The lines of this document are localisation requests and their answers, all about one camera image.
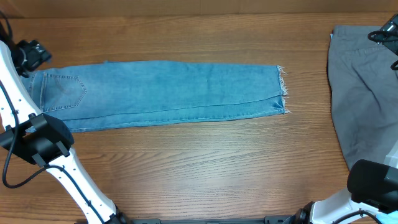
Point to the light blue denim jeans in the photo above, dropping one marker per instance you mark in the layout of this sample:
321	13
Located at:
114	95

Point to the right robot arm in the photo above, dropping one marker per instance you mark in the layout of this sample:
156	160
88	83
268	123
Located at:
371	187

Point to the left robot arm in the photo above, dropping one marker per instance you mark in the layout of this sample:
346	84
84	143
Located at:
40	139

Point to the grey folded trousers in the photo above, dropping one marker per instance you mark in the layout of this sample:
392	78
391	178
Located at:
363	94

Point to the light blue cloth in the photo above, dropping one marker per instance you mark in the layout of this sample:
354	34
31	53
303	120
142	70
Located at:
391	218

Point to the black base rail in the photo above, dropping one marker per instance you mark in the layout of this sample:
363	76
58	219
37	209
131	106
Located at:
278	219

